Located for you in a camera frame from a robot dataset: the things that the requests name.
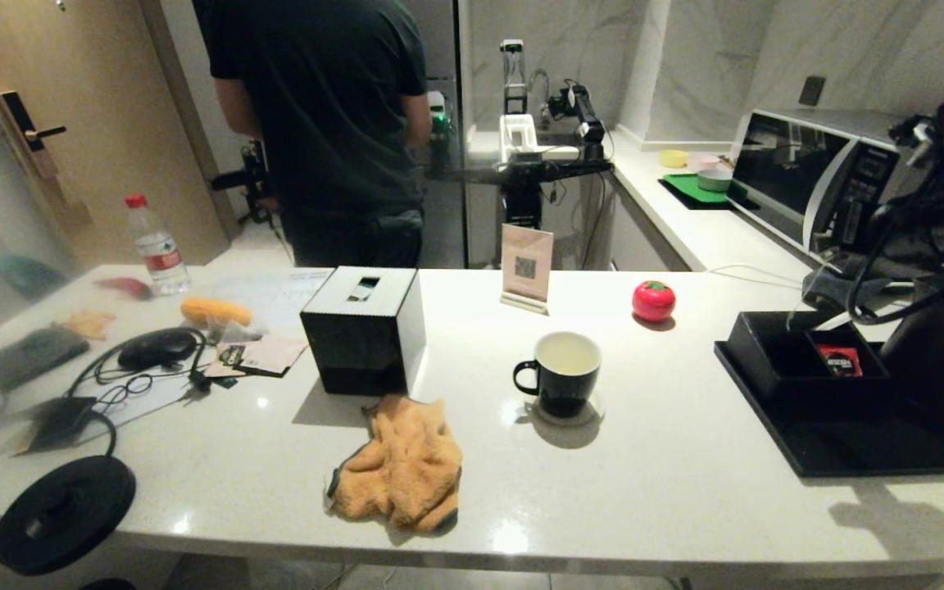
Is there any dark grey wallet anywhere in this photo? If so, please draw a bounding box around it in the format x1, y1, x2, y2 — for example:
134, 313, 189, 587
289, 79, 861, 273
0, 326, 92, 393

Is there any white power cable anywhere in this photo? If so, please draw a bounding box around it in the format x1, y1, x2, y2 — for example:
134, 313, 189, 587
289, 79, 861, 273
706, 264, 805, 288

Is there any black white tissue box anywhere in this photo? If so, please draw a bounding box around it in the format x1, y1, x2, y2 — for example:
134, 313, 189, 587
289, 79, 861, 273
299, 266, 427, 397

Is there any chrome faucet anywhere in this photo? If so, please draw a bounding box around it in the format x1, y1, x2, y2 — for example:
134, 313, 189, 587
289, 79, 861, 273
528, 70, 553, 132

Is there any black computer mouse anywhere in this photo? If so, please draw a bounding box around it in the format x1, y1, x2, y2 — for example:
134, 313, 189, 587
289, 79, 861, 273
118, 329, 201, 371

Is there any grey refrigerator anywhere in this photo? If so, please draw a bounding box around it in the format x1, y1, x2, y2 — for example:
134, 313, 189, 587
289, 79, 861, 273
402, 0, 469, 270

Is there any black door lock handle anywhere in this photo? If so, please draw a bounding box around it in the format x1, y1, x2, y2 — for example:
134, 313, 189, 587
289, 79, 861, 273
0, 92, 69, 183

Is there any clear water bottle red cap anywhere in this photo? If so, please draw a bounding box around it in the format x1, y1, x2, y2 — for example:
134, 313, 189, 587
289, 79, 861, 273
125, 194, 191, 297

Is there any red tomato-shaped timer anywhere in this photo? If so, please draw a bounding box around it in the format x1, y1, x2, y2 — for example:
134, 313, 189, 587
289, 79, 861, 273
632, 280, 677, 323

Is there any teal cloth bundle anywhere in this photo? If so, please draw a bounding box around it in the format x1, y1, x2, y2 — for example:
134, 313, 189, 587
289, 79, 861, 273
0, 256, 70, 300

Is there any orange microfibre cloth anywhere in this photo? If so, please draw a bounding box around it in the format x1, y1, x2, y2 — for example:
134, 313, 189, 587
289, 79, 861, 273
326, 394, 463, 534

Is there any beige paper card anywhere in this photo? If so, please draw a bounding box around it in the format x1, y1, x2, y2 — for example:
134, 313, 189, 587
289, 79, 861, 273
238, 338, 309, 378

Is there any dark grey cloth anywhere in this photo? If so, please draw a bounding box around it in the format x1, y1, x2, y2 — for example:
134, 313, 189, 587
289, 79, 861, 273
802, 269, 891, 316

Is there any grey device green light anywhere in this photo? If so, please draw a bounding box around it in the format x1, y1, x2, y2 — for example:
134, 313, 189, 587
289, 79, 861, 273
429, 91, 450, 169

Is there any yellow corn cob toy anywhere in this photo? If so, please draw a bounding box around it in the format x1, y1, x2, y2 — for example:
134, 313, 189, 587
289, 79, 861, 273
181, 298, 254, 329

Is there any black rectangular tray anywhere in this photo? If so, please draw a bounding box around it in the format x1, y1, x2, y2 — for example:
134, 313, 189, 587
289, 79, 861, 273
714, 340, 944, 478

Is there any black round kettle base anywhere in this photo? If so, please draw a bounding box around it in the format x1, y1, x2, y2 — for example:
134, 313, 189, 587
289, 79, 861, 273
0, 456, 137, 576

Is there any black compartment organizer box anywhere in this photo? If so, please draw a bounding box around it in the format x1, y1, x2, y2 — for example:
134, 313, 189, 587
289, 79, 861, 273
726, 310, 892, 415

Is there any person in black shirt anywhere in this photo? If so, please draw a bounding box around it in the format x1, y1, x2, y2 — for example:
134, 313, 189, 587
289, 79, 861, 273
192, 0, 433, 267

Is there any black tripod stand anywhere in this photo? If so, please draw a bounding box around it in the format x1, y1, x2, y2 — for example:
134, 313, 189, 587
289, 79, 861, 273
210, 139, 274, 224

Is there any person's right forearm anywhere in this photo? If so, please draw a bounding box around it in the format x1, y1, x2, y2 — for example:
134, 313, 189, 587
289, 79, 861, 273
402, 94, 433, 150

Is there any person's left forearm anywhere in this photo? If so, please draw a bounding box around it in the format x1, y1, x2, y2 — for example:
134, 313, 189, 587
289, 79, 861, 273
214, 78, 266, 142

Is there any white tea bag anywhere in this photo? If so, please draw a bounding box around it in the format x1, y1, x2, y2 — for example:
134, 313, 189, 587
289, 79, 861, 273
785, 258, 835, 334

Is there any round white coaster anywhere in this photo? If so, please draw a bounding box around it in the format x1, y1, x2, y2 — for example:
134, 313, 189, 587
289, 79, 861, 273
531, 393, 606, 428

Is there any beige wooden door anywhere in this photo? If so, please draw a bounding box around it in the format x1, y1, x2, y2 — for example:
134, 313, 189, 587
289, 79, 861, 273
0, 0, 231, 265

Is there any silver microwave oven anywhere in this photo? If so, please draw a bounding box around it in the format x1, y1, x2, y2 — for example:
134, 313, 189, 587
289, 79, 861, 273
730, 107, 932, 275

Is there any red sachet packet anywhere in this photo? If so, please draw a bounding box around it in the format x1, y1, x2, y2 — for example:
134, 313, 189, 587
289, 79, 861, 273
816, 344, 865, 378

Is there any black mug white inside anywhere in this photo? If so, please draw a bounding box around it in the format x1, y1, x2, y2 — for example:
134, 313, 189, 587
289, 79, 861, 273
512, 331, 603, 419

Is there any green cutting mat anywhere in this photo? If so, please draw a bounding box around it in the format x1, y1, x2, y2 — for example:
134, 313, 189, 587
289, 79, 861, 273
657, 172, 747, 211

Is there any thin black mouse cable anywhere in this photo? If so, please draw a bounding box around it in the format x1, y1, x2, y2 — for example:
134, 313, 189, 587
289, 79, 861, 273
69, 328, 211, 411

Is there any small orange rag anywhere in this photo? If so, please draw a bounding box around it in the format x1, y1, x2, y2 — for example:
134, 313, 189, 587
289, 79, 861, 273
61, 310, 119, 341

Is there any black teleoperation rig stand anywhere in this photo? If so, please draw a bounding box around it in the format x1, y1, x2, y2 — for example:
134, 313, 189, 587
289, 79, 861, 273
424, 157, 614, 232

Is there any red chili pepper toy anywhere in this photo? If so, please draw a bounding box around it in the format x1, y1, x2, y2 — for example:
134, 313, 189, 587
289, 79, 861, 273
95, 279, 155, 302

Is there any beige QR code sign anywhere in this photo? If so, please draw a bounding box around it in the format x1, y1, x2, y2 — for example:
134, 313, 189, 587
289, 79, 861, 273
499, 225, 555, 316

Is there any white plastic stand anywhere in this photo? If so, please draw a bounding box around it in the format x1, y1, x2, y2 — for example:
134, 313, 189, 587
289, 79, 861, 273
498, 113, 540, 165

